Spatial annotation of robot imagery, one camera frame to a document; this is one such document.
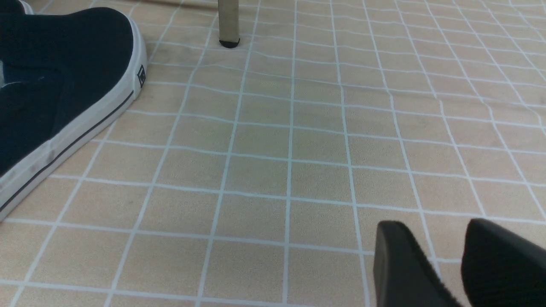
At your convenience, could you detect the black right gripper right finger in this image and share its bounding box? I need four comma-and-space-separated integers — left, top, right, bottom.
462, 218, 546, 307

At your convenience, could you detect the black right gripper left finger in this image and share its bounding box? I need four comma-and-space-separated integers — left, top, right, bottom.
374, 221, 461, 307

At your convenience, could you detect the navy slip-on shoe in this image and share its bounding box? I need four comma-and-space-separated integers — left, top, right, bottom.
0, 0, 148, 219

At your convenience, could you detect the steel shoe rack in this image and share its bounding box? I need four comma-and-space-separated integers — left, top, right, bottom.
217, 0, 240, 49

